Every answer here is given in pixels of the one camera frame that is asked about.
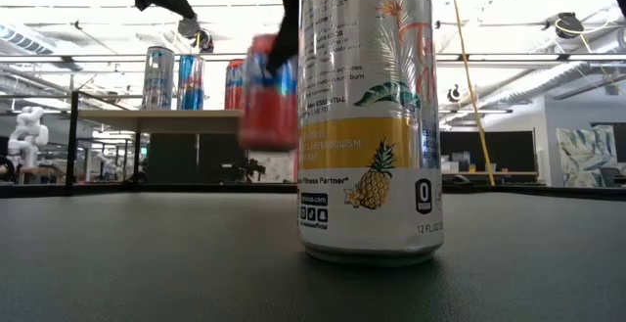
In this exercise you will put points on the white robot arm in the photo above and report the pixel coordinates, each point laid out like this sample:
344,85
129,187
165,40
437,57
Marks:
29,136

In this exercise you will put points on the dark can bottom centre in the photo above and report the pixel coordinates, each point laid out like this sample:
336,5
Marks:
367,116

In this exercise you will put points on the leaf-patterned wall hanging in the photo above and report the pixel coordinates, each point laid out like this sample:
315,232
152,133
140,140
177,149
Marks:
587,155

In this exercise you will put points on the wooden shelf black frame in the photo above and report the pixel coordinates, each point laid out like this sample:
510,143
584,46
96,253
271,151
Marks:
171,121

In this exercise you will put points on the silver blue Celsius can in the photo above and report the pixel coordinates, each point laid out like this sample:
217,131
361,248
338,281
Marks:
157,79

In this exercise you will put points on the black partition panel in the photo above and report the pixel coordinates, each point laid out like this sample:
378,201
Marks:
171,158

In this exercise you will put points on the black table frame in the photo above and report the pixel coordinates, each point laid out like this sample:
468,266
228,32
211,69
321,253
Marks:
147,190

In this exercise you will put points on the red Fanta can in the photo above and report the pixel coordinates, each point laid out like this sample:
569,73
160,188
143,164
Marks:
266,116
234,87

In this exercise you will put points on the blue silver Red Bull can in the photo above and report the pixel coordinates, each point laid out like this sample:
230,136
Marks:
191,84

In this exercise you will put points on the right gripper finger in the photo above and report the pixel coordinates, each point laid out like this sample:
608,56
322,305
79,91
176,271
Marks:
291,28

